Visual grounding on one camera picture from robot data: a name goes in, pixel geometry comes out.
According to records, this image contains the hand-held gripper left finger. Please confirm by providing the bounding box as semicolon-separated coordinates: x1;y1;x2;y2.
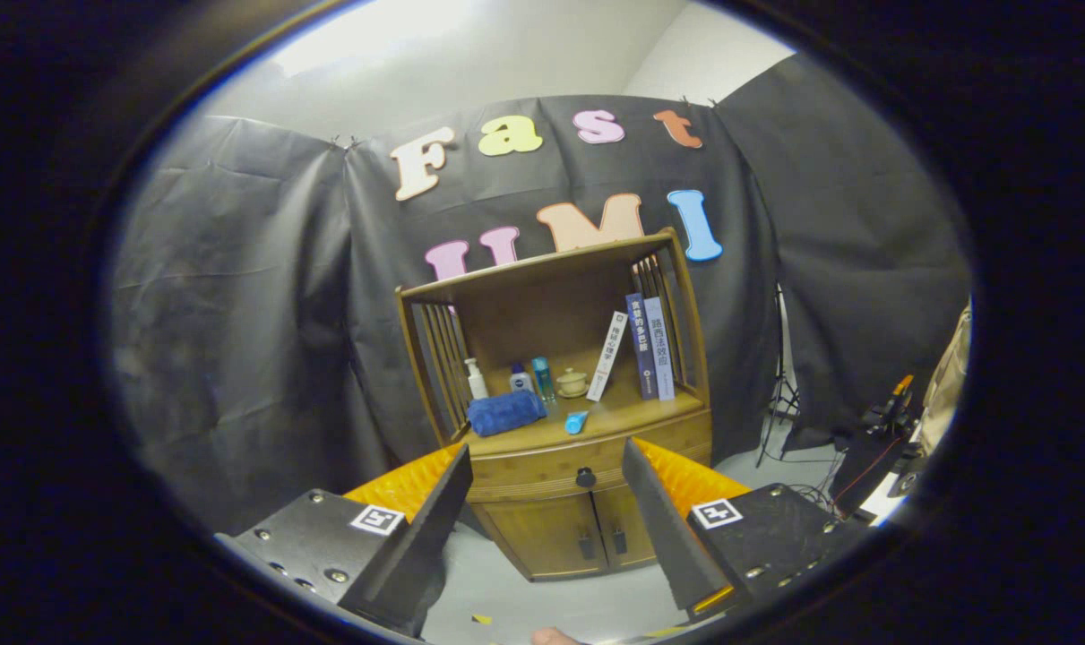
215;441;474;639

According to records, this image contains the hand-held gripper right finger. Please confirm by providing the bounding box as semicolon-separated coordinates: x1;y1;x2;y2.
621;436;865;625

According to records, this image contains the wooden drawer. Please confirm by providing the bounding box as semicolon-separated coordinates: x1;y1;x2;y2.
464;410;713;504

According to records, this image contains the wooden cabinet door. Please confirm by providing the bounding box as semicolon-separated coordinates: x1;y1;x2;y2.
470;491;610;581
591;484;659;570

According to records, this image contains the wooden countertop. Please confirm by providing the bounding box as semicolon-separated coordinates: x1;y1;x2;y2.
457;385;709;435

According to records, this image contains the wooden cabinet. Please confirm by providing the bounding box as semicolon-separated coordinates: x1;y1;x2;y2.
395;227;715;583

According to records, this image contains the blue towel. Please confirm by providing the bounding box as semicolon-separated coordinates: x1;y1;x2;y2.
467;389;548;438

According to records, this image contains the lavender book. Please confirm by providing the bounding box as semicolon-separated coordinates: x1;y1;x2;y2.
643;297;676;401

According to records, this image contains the dark blue book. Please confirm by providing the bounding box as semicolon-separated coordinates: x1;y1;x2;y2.
625;293;658;400

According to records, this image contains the white book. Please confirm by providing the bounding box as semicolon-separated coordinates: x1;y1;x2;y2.
586;311;629;402

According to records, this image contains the black equipment with orange part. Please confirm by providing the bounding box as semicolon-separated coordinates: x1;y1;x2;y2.
829;374;928;525

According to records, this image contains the beige fabric object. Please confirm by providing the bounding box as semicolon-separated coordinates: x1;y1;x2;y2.
918;303;973;458

